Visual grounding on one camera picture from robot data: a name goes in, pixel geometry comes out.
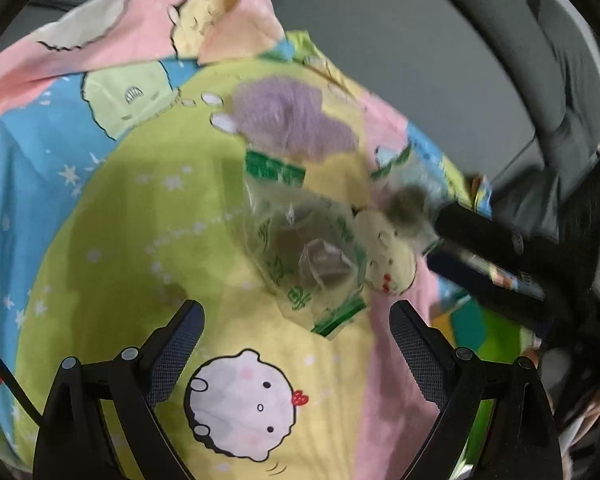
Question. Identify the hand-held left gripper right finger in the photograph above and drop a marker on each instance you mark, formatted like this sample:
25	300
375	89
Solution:
415	350

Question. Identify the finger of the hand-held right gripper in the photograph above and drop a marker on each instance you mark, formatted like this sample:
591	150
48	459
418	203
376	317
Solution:
485	280
475	232

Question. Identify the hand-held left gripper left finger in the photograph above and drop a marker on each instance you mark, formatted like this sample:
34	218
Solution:
180	345

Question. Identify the grey fluffy ball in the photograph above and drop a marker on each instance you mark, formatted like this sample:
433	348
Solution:
407	207

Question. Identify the clear green-printed plastic bag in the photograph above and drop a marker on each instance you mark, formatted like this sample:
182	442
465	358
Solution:
280	220
395	170

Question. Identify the cartoon printed blanket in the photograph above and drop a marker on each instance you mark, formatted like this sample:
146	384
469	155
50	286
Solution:
130	220

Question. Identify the brown fuzzy ball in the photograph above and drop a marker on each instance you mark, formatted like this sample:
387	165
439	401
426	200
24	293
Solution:
295	240

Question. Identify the grey sofa cushion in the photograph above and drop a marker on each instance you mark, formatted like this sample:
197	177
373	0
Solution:
560	60

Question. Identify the grey sofa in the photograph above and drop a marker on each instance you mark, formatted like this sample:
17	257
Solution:
380	35

